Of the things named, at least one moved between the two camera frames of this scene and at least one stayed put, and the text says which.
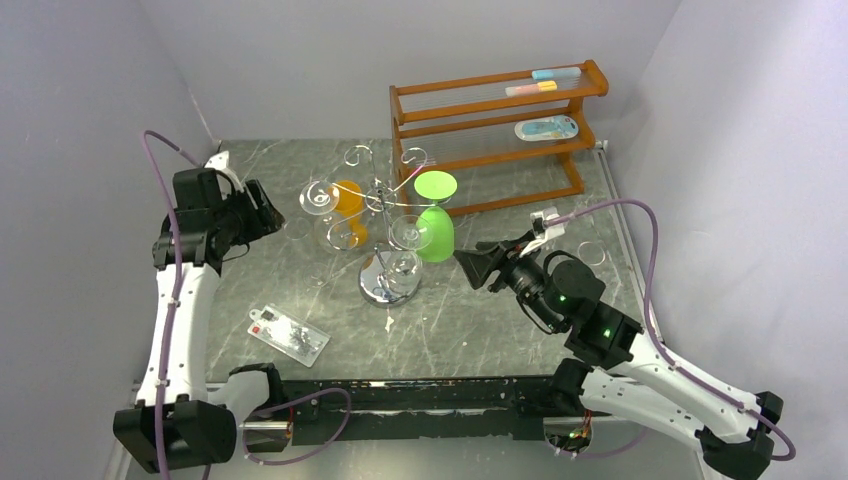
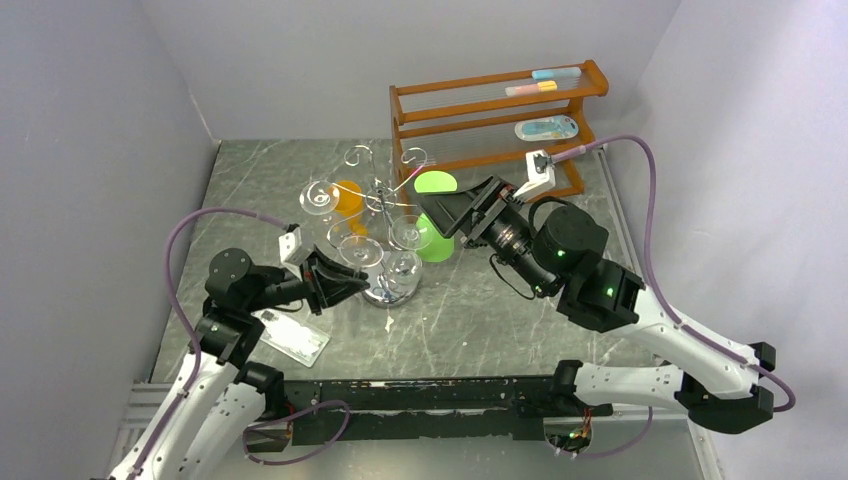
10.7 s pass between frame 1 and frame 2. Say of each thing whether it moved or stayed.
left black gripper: moved
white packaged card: stayed
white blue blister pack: stayed
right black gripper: moved
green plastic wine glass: stayed
